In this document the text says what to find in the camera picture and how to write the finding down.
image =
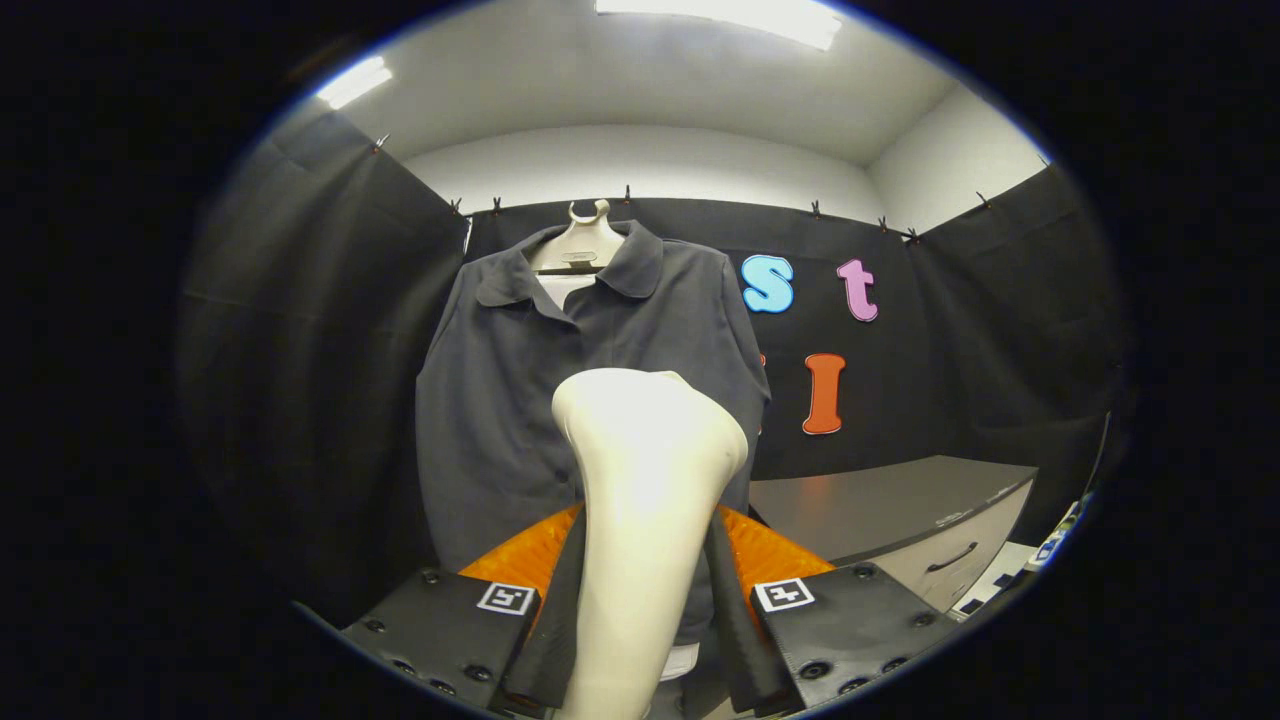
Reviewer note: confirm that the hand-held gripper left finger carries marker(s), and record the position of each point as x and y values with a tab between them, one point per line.
560	640

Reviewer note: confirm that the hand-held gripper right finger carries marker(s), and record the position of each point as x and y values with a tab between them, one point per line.
735	630

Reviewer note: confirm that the dark grey button shirt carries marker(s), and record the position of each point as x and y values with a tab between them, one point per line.
500	400

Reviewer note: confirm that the beige garment hanger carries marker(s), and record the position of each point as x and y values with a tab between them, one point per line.
580	245

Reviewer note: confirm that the grey drawer cabinet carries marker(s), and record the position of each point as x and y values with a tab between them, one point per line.
880	500

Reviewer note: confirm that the white side table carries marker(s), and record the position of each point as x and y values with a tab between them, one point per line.
1000	580

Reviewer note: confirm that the pile of small colourful items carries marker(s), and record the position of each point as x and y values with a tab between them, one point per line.
1060	535

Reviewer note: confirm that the white ironing board pad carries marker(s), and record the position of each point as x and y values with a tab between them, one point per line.
562	288

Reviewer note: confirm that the row of backdrop clips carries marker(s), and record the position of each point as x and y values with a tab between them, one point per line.
627	192

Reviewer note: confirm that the small ceiling light panel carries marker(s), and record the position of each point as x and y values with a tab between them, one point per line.
352	82

